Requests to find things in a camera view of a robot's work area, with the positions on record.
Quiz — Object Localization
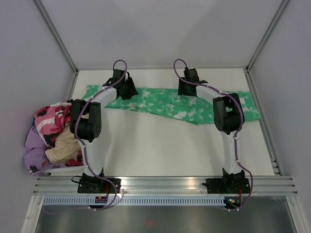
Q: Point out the beige garment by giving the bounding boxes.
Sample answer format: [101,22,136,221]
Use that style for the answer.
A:
[42,117,81,164]

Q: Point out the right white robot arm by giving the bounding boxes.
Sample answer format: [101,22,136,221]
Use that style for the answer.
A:
[178,67,245,192]

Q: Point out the slotted cable duct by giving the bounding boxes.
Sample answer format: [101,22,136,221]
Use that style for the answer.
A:
[43,196,225,206]

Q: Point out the green tie-dye trousers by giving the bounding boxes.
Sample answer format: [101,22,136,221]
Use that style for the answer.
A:
[83,85,260,125]

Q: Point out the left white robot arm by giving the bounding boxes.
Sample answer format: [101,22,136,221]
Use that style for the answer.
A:
[70,69,138,193]

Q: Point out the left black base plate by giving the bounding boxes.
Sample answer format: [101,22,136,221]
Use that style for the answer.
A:
[77,176,121,194]

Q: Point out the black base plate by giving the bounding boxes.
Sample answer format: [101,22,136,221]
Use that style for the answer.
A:
[202,178,251,194]
[77,176,121,194]

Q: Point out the aluminium rail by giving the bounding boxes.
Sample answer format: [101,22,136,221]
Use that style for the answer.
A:
[32,176,298,196]

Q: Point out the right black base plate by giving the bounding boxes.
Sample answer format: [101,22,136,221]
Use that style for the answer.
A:
[202,178,251,194]

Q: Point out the purple trousers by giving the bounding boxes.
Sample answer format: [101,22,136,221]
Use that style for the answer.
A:
[23,126,66,176]

